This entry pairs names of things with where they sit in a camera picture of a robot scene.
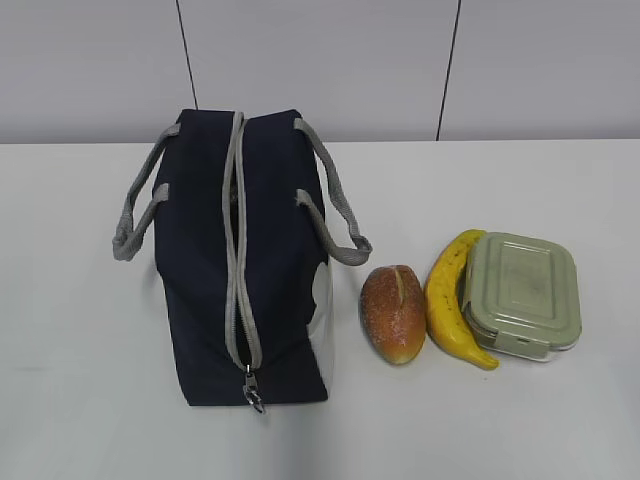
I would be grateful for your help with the navy blue lunch bag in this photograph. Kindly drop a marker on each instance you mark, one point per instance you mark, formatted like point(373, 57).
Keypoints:
point(248, 215)

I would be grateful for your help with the brown bread roll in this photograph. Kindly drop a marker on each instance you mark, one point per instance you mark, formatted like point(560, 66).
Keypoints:
point(393, 313)

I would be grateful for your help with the yellow banana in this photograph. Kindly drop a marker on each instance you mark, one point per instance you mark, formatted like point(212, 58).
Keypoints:
point(445, 323)

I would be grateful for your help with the green lidded lunch box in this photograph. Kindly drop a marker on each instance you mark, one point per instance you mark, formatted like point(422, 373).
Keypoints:
point(520, 296)

